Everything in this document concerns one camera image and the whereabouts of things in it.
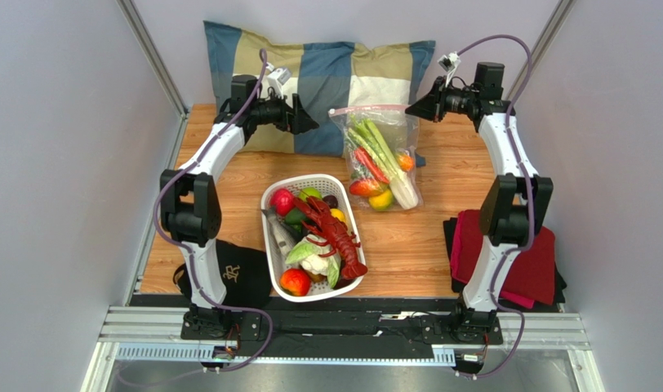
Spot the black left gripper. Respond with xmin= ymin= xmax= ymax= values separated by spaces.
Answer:
xmin=250 ymin=87 xmax=318 ymax=136

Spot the green orange mango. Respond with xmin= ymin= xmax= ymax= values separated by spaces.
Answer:
xmin=396 ymin=153 xmax=415 ymax=172

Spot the green celery stalk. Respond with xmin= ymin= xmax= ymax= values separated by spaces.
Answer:
xmin=344 ymin=118 xmax=421 ymax=211

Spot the orange carrot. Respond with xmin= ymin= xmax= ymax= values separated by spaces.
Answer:
xmin=354 ymin=147 xmax=389 ymax=185

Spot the clear pink zip top bag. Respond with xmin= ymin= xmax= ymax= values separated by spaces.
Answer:
xmin=327 ymin=104 xmax=423 ymax=212

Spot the yellow green lemon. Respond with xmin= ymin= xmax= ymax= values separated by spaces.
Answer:
xmin=368 ymin=189 xmax=394 ymax=212

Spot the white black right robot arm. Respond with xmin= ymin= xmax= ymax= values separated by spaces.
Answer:
xmin=405 ymin=62 xmax=554 ymax=333

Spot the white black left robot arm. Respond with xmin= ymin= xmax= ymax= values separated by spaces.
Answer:
xmin=154 ymin=74 xmax=318 ymax=331

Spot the checkered blue beige pillow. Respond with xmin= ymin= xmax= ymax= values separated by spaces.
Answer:
xmin=203 ymin=21 xmax=436 ymax=157

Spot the green pear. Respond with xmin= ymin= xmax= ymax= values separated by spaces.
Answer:
xmin=298 ymin=187 xmax=323 ymax=202

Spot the red apple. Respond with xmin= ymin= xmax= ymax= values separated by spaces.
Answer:
xmin=270 ymin=189 xmax=296 ymax=216

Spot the white plastic basket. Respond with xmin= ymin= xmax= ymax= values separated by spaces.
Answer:
xmin=260 ymin=174 xmax=368 ymax=303

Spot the dark purple fruit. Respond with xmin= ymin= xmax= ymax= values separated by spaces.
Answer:
xmin=323 ymin=194 xmax=339 ymax=209

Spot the yellow bell pepper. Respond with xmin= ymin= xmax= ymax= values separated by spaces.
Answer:
xmin=330 ymin=208 xmax=347 ymax=223

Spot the red toy lobster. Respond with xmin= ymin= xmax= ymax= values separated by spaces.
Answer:
xmin=293 ymin=196 xmax=368 ymax=280

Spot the grey toy fish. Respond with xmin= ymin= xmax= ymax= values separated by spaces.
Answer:
xmin=261 ymin=208 xmax=298 ymax=265

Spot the green cabbage leaf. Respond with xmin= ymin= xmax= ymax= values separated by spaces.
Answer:
xmin=285 ymin=238 xmax=326 ymax=265

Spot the white cauliflower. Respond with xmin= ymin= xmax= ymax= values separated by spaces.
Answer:
xmin=300 ymin=234 xmax=341 ymax=276

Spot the small orange fruit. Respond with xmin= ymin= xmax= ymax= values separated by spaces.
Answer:
xmin=279 ymin=269 xmax=312 ymax=296

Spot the black cap with logo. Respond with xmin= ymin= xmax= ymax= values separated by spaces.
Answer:
xmin=172 ymin=239 xmax=272 ymax=309

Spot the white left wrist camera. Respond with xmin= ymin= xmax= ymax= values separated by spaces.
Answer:
xmin=266 ymin=63 xmax=292 ymax=99

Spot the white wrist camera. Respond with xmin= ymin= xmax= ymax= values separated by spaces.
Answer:
xmin=266 ymin=63 xmax=292 ymax=99
xmin=438 ymin=51 xmax=461 ymax=87

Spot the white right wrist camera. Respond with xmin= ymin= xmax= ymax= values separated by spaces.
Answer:
xmin=438 ymin=51 xmax=461 ymax=87

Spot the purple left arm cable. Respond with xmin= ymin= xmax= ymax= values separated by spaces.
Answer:
xmin=152 ymin=48 xmax=275 ymax=373

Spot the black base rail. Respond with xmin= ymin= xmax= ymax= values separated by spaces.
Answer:
xmin=100 ymin=293 xmax=588 ymax=376

